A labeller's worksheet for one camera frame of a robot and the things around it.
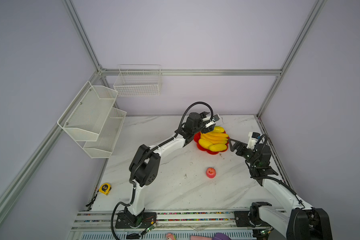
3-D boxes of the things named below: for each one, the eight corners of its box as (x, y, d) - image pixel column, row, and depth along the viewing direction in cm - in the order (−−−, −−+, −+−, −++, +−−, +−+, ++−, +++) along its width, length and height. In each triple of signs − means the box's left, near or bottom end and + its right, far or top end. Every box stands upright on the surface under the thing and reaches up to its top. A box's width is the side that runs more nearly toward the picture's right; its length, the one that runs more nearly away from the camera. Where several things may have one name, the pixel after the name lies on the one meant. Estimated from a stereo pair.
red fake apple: (206, 178, 89) (207, 176, 86) (205, 170, 92) (206, 167, 89) (215, 178, 89) (216, 176, 86) (214, 170, 92) (215, 167, 89)
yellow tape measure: (99, 192, 84) (97, 190, 82) (105, 183, 88) (103, 181, 85) (107, 195, 83) (105, 194, 81) (113, 186, 87) (111, 184, 84)
